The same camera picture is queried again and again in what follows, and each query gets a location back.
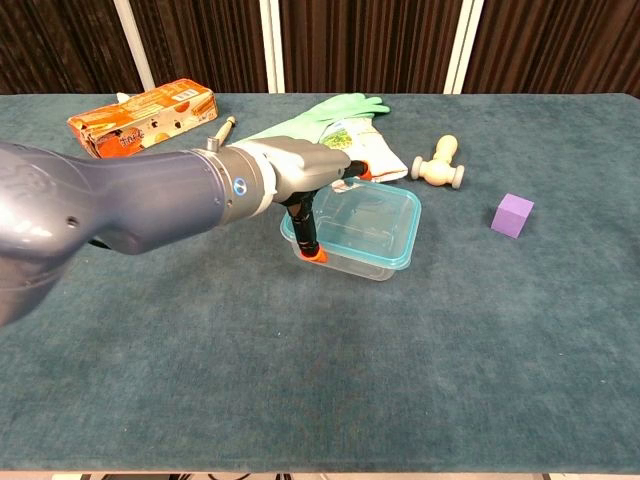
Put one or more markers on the left silver robot hand orange fingertips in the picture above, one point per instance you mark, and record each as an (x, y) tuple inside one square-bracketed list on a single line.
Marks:
[(305, 165)]

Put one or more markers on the blue container lid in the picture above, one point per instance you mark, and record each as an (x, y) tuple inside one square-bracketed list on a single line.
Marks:
[(370, 225)]

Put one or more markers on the clear teal-rimmed plastic container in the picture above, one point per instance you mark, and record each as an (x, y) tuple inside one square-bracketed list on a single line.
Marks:
[(370, 272)]

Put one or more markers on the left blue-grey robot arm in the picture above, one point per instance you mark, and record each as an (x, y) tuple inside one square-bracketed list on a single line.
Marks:
[(125, 200)]

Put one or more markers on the green rubber glove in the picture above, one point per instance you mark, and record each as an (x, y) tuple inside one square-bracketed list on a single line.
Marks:
[(320, 117)]

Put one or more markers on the white snack bag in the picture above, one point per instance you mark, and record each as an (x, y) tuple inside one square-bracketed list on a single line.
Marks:
[(375, 150)]

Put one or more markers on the wooden stick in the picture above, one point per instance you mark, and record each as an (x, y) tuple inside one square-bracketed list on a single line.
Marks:
[(227, 126)]

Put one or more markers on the wooden roller massager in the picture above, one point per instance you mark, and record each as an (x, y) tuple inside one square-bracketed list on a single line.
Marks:
[(440, 170)]

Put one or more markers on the orange cardboard carton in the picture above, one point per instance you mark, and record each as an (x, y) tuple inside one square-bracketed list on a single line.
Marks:
[(140, 117)]

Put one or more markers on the small white item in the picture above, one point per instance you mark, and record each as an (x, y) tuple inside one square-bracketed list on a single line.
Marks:
[(122, 97)]

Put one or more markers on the purple cube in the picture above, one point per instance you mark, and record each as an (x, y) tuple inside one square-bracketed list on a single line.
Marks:
[(510, 217)]

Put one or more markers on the blue table cloth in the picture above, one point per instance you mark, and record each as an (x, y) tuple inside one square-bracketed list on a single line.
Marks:
[(350, 375)]

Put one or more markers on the white partition post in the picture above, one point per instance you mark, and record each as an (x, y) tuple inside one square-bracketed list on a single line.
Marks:
[(272, 45), (462, 45), (135, 45)]

